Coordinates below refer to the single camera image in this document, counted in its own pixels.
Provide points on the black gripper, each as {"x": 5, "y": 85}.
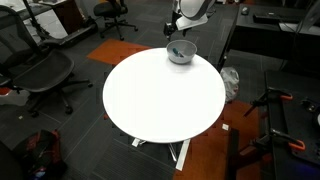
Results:
{"x": 169, "y": 27}

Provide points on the teal whiteboard marker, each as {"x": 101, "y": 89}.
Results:
{"x": 176, "y": 52}

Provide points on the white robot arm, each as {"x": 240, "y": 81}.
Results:
{"x": 195, "y": 10}

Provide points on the white round bowl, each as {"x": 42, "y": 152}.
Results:
{"x": 186, "y": 55}

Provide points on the black office desk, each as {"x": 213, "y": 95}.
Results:
{"x": 246, "y": 36}

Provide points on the white plastic bag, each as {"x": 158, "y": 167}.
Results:
{"x": 230, "y": 81}

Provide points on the grey computer mouse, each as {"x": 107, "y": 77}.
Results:
{"x": 245, "y": 10}

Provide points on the black keyboard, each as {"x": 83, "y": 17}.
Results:
{"x": 265, "y": 18}

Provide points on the black kick scooter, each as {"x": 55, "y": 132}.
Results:
{"x": 76, "y": 33}

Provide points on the white paper scrap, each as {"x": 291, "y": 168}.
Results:
{"x": 225, "y": 127}

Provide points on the dark brown cabinet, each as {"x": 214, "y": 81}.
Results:
{"x": 71, "y": 15}

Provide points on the white table base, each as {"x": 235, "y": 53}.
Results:
{"x": 183, "y": 155}

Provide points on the black mesh office chair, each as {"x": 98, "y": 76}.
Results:
{"x": 43, "y": 71}

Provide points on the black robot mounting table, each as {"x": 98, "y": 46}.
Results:
{"x": 300, "y": 130}

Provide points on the red and black backpack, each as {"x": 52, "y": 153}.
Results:
{"x": 43, "y": 150}

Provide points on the black stand post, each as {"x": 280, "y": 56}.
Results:
{"x": 233, "y": 150}

